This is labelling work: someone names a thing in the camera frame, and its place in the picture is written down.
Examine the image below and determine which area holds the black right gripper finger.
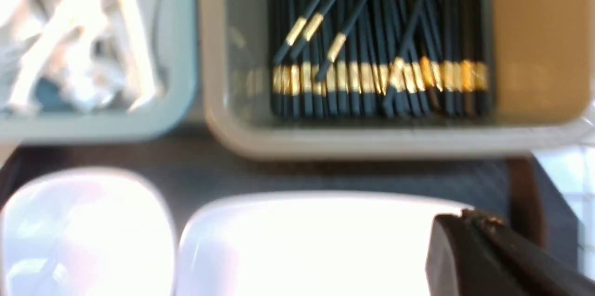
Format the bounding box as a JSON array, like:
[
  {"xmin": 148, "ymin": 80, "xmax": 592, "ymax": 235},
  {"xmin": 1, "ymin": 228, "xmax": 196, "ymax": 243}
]
[{"xmin": 425, "ymin": 209, "xmax": 595, "ymax": 296}]

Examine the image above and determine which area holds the large white square plate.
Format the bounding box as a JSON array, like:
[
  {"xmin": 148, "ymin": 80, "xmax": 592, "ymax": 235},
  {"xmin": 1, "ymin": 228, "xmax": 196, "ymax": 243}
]
[{"xmin": 175, "ymin": 191, "xmax": 469, "ymax": 296}]

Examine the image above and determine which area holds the white square bowl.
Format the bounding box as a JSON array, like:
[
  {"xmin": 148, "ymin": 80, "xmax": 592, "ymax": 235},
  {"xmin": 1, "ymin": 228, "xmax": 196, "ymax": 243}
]
[{"xmin": 1, "ymin": 167, "xmax": 177, "ymax": 296}]

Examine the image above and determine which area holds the black serving tray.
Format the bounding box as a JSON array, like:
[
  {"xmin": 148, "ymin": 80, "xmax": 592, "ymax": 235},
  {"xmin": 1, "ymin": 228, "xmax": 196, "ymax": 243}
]
[{"xmin": 0, "ymin": 145, "xmax": 579, "ymax": 269}]

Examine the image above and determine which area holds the pile of black chopsticks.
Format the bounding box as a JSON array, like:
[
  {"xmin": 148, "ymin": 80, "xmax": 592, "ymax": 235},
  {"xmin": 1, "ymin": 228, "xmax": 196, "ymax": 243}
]
[{"xmin": 270, "ymin": 0, "xmax": 494, "ymax": 119}]

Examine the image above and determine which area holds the brown plastic bin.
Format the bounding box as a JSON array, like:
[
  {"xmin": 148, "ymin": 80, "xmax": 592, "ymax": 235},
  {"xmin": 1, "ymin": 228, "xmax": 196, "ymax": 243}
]
[{"xmin": 198, "ymin": 0, "xmax": 594, "ymax": 160}]

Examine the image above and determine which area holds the teal plastic bin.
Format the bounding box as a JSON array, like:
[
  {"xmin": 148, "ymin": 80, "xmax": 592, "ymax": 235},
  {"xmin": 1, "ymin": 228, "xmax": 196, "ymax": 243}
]
[{"xmin": 1, "ymin": 0, "xmax": 199, "ymax": 145}]

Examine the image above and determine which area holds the pile of white spoons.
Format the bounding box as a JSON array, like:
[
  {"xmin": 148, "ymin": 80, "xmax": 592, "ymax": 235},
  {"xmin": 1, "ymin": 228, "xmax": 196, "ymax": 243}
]
[{"xmin": 1, "ymin": 0, "xmax": 163, "ymax": 116}]

